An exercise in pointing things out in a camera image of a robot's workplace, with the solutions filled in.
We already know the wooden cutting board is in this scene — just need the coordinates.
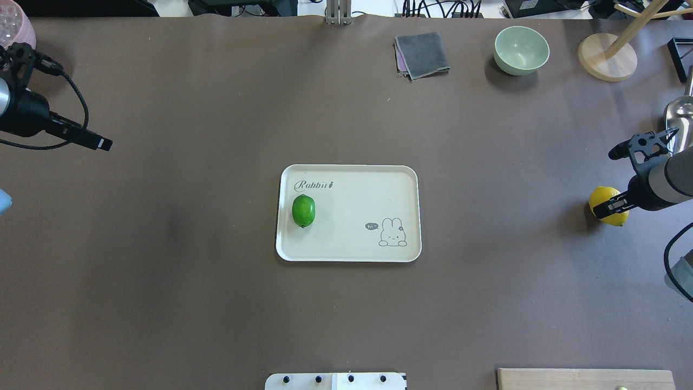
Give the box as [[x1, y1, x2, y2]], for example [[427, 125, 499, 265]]
[[496, 368, 676, 389]]

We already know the aluminium frame post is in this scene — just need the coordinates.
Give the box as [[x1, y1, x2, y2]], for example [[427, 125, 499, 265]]
[[325, 0, 353, 25]]

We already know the yellow lemon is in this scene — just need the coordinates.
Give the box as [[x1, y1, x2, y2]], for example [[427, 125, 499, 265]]
[[587, 186, 629, 226]]

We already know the pink bowl of ice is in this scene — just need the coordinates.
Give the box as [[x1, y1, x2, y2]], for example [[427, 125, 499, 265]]
[[1, 1, 37, 49]]

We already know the wooden stand with round base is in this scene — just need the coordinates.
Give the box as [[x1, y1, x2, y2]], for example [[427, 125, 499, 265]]
[[577, 1, 692, 82]]

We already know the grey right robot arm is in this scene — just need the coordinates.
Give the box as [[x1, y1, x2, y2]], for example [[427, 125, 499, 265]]
[[590, 127, 692, 222]]

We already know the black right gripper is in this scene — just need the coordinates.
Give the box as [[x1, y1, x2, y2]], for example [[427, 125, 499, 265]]
[[593, 128, 680, 220]]

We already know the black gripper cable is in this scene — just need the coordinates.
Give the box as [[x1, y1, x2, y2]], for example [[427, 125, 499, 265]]
[[0, 57, 90, 151]]

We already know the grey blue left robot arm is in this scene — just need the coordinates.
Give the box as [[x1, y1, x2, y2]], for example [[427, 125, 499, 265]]
[[1, 42, 113, 151]]

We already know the cream rabbit tray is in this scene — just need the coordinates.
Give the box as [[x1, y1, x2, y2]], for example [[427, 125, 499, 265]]
[[275, 165, 422, 263]]

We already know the grey folded cloth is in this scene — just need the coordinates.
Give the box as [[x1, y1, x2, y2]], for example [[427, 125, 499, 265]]
[[393, 32, 450, 81]]

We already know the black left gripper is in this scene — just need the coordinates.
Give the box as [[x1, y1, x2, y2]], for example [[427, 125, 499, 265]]
[[2, 43, 113, 151]]

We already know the green ceramic bowl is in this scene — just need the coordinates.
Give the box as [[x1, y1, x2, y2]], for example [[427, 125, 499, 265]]
[[493, 25, 551, 76]]

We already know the white camera pole base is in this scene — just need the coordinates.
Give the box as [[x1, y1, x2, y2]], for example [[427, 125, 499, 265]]
[[264, 371, 408, 389]]

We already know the metal scoop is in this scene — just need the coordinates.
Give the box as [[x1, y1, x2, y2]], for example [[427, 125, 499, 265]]
[[665, 65, 692, 154]]

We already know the green lime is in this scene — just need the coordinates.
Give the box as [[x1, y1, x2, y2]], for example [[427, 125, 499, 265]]
[[291, 193, 316, 228]]

